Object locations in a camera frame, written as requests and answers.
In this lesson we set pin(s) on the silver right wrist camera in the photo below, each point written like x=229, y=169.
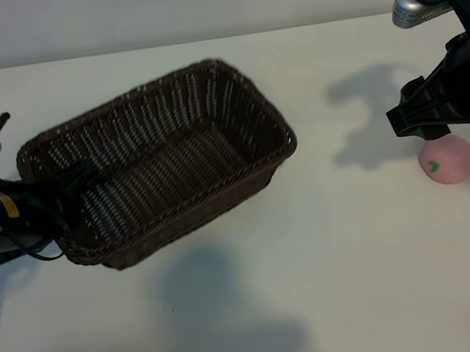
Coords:
x=406, y=7

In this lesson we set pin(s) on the dark brown wicker basket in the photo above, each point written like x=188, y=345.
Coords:
x=175, y=157

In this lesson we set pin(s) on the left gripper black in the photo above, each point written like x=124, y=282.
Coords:
x=38, y=207

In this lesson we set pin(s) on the pink peach with green leaf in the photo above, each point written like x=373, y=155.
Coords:
x=452, y=161

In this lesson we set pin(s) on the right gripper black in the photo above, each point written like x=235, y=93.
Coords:
x=464, y=87

